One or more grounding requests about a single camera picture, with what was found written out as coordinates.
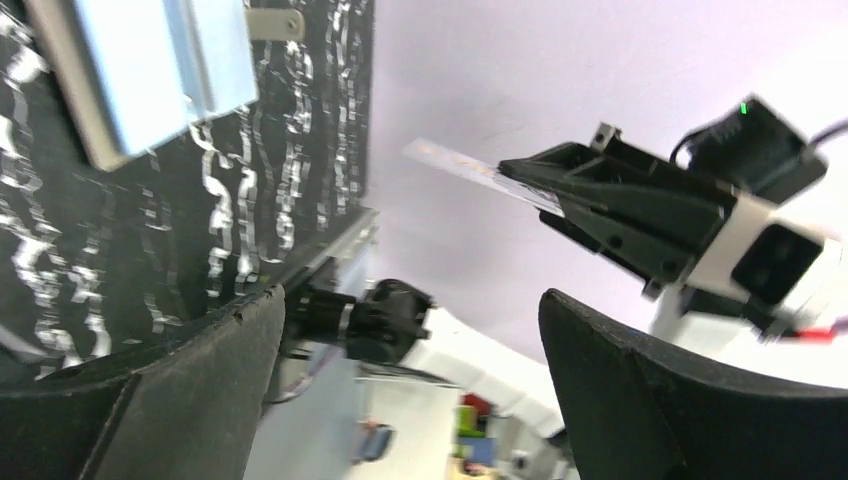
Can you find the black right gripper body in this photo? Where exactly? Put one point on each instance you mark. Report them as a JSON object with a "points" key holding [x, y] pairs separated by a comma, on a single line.
{"points": [[751, 150]]}

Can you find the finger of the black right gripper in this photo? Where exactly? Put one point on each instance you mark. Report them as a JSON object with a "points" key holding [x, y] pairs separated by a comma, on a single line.
{"points": [[660, 240], [609, 185]]}

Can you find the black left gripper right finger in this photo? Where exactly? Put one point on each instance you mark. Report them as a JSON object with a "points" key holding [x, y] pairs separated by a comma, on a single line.
{"points": [[637, 407]]}

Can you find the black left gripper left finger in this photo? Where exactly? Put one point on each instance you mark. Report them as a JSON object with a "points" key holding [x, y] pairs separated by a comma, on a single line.
{"points": [[186, 407]]}

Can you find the white patterned credit card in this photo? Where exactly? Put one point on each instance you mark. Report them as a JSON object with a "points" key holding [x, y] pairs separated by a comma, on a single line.
{"points": [[478, 172]]}

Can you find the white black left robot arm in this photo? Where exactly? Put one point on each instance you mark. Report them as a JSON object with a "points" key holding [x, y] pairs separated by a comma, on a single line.
{"points": [[382, 326]]}

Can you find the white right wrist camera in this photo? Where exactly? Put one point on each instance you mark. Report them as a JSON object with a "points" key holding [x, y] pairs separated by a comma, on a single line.
{"points": [[775, 265]]}

